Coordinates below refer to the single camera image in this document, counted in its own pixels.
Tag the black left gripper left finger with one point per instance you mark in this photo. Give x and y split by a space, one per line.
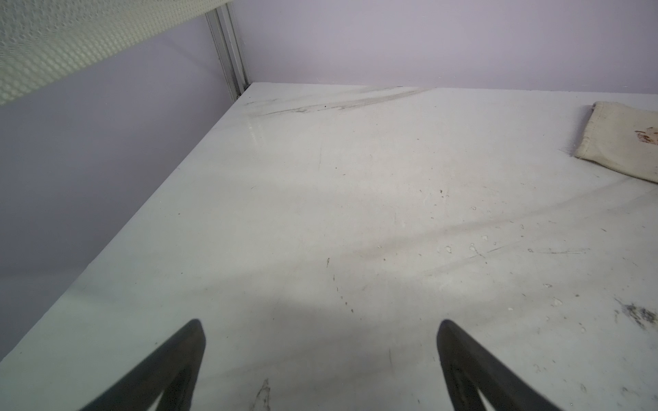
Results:
165 379

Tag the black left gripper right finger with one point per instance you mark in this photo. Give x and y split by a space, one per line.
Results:
472 374

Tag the beige dirty cloth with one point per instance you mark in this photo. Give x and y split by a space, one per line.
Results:
622 139

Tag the white mesh lower shelf basket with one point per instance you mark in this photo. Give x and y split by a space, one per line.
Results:
44 41

